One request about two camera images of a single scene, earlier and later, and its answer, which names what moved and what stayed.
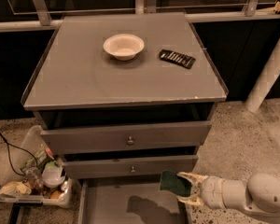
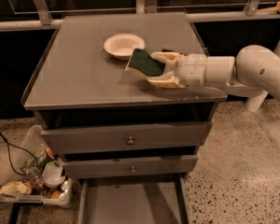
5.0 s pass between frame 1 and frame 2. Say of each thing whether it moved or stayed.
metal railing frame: stayed
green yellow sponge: moved
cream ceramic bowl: stayed
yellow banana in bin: stayed
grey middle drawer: stayed
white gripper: moved
